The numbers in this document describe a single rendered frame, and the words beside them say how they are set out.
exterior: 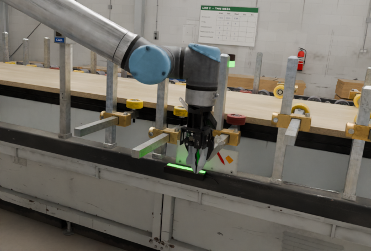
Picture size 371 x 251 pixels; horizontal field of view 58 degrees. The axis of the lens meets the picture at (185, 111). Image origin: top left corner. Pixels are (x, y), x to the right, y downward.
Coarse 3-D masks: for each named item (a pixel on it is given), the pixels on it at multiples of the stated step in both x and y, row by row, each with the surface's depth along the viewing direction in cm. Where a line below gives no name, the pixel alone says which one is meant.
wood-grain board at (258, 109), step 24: (0, 72) 229; (24, 72) 239; (48, 72) 249; (72, 72) 260; (96, 96) 174; (120, 96) 172; (144, 96) 178; (168, 96) 183; (240, 96) 202; (264, 96) 210; (264, 120) 143; (312, 120) 148; (336, 120) 151
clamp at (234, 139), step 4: (216, 132) 131; (220, 132) 130; (224, 132) 129; (228, 132) 129; (232, 132) 129; (240, 132) 131; (232, 136) 128; (236, 136) 128; (240, 136) 132; (232, 140) 129; (236, 140) 128; (228, 144) 130; (232, 144) 129; (236, 144) 128
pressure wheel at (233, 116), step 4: (228, 116) 142; (232, 116) 140; (236, 116) 141; (240, 116) 141; (244, 116) 142; (228, 120) 142; (232, 120) 140; (236, 120) 140; (240, 120) 140; (244, 120) 141; (232, 124) 140; (236, 124) 140; (240, 124) 140; (244, 124) 142
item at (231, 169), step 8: (176, 152) 139; (184, 152) 137; (224, 152) 131; (232, 152) 130; (176, 160) 139; (184, 160) 138; (216, 160) 133; (224, 160) 131; (208, 168) 135; (216, 168) 133; (224, 168) 132; (232, 168) 131
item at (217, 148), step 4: (232, 128) 140; (236, 128) 140; (224, 136) 126; (228, 136) 128; (224, 140) 123; (228, 140) 129; (216, 144) 116; (224, 144) 124; (216, 148) 114; (220, 148) 119; (212, 152) 109; (216, 152) 115; (212, 156) 110; (208, 160) 107
